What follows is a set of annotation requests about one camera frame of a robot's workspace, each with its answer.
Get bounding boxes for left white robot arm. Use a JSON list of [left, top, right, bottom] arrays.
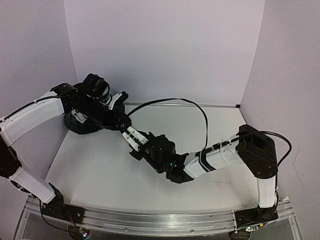
[[0, 73, 131, 219]]

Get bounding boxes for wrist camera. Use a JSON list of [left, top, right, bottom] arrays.
[[107, 91, 129, 110], [122, 126, 155, 154]]

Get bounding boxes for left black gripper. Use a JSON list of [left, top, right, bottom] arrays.
[[77, 96, 131, 132]]

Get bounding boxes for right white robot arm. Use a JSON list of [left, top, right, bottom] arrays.
[[122, 124, 278, 209]]

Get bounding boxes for black camera cable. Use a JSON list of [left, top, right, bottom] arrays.
[[126, 97, 293, 167]]

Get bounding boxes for aluminium front rail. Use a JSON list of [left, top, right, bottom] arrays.
[[77, 207, 236, 237]]

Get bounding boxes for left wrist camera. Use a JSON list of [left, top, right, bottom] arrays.
[[107, 91, 129, 110]]

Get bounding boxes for grey and black jacket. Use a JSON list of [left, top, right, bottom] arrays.
[[63, 109, 126, 135]]

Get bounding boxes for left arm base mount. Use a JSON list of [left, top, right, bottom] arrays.
[[39, 183, 85, 228]]

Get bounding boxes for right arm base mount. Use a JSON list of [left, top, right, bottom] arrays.
[[232, 200, 279, 230]]

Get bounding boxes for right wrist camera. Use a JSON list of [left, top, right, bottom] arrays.
[[122, 126, 155, 154]]

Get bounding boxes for aluminium back table rail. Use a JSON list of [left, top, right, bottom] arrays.
[[124, 100, 241, 109]]

